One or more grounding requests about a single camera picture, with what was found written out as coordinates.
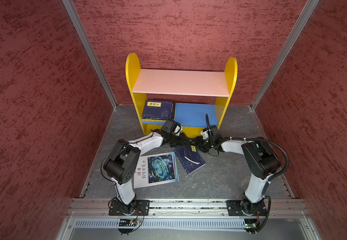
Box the left corner aluminium profile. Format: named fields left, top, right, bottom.
left=62, top=0, right=118, bottom=110

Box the black corrugated cable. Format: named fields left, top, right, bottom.
left=205, top=113, right=290, bottom=233

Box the right corner aluminium profile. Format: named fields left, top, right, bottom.
left=251, top=0, right=320, bottom=111

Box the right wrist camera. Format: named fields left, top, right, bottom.
left=201, top=126, right=222, bottom=141

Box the navy book with dragon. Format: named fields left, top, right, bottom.
left=141, top=100, right=176, bottom=120

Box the yellow pink blue bookshelf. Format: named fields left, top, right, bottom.
left=125, top=53, right=238, bottom=138

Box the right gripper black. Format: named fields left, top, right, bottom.
left=190, top=136, right=214, bottom=153

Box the navy book yellow label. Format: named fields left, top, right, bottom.
left=175, top=145, right=206, bottom=174

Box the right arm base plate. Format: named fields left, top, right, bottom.
left=226, top=200, right=267, bottom=217

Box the right circuit board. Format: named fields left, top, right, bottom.
left=244, top=219, right=261, bottom=232

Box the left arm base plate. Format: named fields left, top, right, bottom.
left=108, top=199, right=150, bottom=217

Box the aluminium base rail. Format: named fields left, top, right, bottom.
left=67, top=199, right=311, bottom=219

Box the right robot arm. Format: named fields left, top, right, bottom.
left=194, top=137, right=290, bottom=216

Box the left circuit board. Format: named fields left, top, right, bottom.
left=118, top=219, right=140, bottom=228

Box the slotted cable duct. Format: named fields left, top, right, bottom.
left=73, top=218, right=244, bottom=231

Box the corner aluminium profile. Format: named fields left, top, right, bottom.
left=251, top=0, right=320, bottom=111
left=62, top=0, right=118, bottom=110

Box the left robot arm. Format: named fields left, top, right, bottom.
left=101, top=131, right=190, bottom=216

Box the white science magazine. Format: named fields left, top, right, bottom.
left=133, top=152, right=179, bottom=189

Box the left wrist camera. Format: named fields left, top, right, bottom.
left=161, top=119, right=183, bottom=136

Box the circuit board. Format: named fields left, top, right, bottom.
left=244, top=219, right=261, bottom=232
left=118, top=219, right=140, bottom=228

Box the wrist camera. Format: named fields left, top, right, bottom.
left=161, top=119, right=183, bottom=136
left=201, top=126, right=222, bottom=141

